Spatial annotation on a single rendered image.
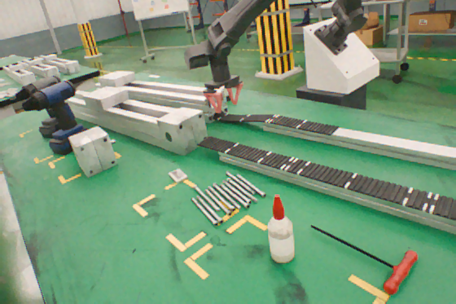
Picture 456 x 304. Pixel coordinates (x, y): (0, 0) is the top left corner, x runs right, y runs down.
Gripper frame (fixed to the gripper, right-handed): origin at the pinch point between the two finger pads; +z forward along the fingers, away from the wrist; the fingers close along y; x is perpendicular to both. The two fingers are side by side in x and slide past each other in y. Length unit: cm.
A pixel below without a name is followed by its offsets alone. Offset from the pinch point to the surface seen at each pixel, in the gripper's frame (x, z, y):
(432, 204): 63, 1, 19
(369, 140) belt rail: 46.1, 1.9, 1.3
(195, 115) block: 4.9, -4.5, 17.0
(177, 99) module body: -19.4, -1.9, 4.9
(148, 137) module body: -10.9, 2.2, 24.4
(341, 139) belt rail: 39.5, 2.9, 1.7
